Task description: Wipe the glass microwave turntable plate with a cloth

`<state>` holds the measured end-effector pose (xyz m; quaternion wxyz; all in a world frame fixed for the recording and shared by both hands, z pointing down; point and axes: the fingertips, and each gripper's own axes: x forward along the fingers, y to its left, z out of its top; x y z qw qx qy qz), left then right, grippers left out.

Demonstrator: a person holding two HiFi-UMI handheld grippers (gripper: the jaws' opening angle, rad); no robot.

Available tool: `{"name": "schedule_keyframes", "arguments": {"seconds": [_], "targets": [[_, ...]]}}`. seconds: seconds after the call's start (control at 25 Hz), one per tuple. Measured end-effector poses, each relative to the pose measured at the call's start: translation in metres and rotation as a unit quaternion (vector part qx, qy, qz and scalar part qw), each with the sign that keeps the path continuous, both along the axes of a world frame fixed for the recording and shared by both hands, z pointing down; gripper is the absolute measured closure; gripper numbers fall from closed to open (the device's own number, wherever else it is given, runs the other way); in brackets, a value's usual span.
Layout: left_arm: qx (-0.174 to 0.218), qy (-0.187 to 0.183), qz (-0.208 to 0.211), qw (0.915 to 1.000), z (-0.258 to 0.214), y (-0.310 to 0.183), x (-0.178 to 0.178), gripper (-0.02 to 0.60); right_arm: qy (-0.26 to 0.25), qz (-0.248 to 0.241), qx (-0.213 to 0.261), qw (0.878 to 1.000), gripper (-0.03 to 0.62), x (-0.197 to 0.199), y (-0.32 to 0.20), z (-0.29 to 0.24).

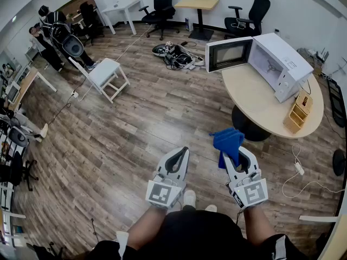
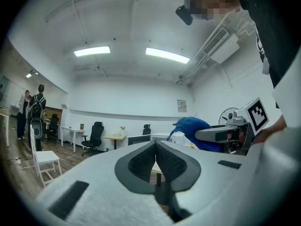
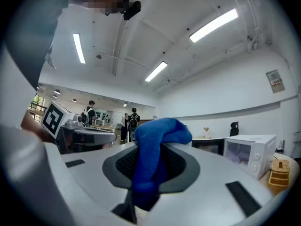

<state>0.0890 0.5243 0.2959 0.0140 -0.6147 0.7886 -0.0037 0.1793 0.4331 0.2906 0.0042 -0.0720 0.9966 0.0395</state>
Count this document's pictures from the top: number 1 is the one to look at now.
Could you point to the wooden desk with white legs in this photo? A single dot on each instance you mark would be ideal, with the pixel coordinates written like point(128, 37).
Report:
point(25, 84)

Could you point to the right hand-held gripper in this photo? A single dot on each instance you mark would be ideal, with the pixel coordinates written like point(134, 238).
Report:
point(253, 192)

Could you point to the person's right forearm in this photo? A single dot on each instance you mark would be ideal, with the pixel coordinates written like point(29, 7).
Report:
point(257, 223)

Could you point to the white power strip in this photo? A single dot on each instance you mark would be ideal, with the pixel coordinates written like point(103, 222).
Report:
point(75, 94)

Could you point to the blue and white box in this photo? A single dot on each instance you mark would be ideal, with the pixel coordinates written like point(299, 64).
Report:
point(189, 24)

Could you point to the wooden table with black leg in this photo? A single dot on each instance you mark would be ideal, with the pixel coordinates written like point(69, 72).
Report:
point(196, 3)

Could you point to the white wooden chair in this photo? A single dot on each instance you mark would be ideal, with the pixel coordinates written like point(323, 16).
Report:
point(104, 69)

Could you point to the white microwave oven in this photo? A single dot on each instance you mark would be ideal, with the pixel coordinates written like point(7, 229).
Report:
point(282, 50)

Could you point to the person's black clothing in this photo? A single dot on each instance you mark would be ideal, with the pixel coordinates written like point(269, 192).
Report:
point(195, 234)

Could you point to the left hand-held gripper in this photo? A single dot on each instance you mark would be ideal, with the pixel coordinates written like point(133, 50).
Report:
point(162, 194)

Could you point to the wicker desk organizer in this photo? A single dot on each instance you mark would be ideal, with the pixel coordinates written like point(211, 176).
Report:
point(296, 115)

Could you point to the black router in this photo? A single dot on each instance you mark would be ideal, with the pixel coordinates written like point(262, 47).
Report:
point(321, 55)

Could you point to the clear glass microwave turntable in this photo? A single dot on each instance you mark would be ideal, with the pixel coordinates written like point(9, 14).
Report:
point(249, 91)

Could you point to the black round table pedestal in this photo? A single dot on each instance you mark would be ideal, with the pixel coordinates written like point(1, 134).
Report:
point(244, 126)

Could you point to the black floor fan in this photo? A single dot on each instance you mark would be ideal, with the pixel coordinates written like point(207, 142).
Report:
point(339, 162)

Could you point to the person's left forearm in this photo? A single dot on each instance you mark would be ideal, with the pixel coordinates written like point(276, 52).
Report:
point(143, 226)

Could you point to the person's white shoe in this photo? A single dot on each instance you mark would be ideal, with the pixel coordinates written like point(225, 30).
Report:
point(211, 208)
point(189, 198)

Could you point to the blue cloth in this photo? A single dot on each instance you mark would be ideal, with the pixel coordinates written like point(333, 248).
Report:
point(226, 142)

